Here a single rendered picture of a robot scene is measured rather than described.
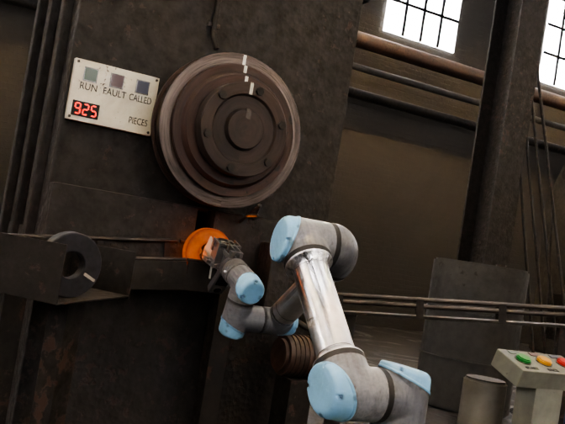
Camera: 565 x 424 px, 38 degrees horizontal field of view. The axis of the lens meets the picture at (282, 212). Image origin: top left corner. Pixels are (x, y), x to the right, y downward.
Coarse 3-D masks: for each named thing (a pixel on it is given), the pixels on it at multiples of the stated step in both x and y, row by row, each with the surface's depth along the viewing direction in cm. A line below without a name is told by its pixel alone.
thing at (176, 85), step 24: (192, 72) 242; (264, 72) 253; (168, 96) 239; (288, 96) 257; (168, 120) 239; (168, 144) 239; (168, 168) 240; (288, 168) 258; (192, 192) 243; (264, 192) 255
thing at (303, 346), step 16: (288, 336) 247; (304, 336) 250; (272, 352) 250; (288, 352) 244; (304, 352) 245; (288, 368) 243; (304, 368) 245; (288, 384) 245; (304, 384) 246; (272, 400) 252; (288, 400) 244; (304, 400) 247; (272, 416) 250; (288, 416) 244; (304, 416) 247
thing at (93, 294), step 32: (0, 256) 192; (32, 256) 188; (64, 256) 184; (128, 256) 208; (0, 288) 191; (32, 288) 187; (96, 288) 211; (128, 288) 207; (64, 320) 197; (64, 352) 198; (64, 384) 199; (32, 416) 198; (64, 416) 201
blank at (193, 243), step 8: (200, 232) 248; (208, 232) 249; (216, 232) 250; (192, 240) 246; (200, 240) 248; (208, 240) 249; (184, 248) 247; (192, 248) 246; (200, 248) 248; (184, 256) 247; (192, 256) 247
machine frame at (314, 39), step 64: (64, 0) 247; (128, 0) 247; (192, 0) 257; (256, 0) 268; (320, 0) 279; (64, 64) 247; (128, 64) 248; (320, 64) 280; (64, 128) 240; (320, 128) 281; (64, 192) 235; (128, 192) 250; (320, 192) 282; (256, 256) 265; (128, 320) 246; (192, 320) 255; (128, 384) 246; (192, 384) 256; (256, 384) 267
